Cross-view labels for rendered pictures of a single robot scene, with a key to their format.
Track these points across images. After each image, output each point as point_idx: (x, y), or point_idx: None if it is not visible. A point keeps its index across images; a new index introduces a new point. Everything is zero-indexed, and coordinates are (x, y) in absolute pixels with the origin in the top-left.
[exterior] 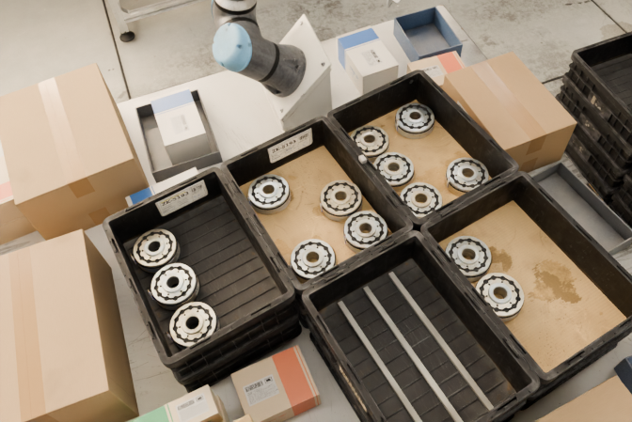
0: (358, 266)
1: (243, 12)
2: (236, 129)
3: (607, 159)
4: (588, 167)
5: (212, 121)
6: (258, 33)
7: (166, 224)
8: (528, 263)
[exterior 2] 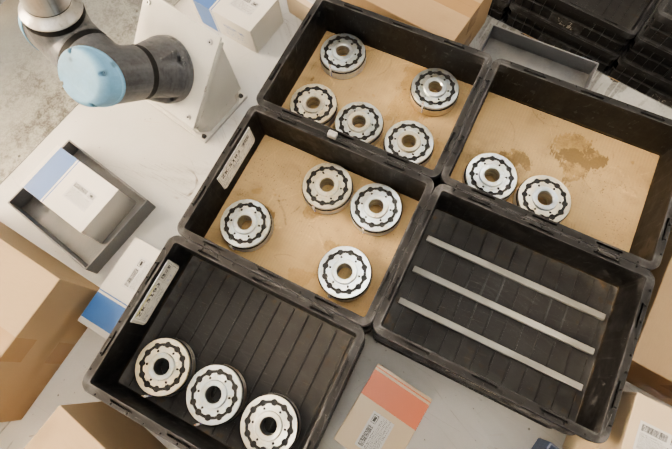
0: (409, 259)
1: (75, 25)
2: (145, 161)
3: None
4: None
5: (110, 167)
6: (111, 43)
7: (153, 326)
8: (542, 150)
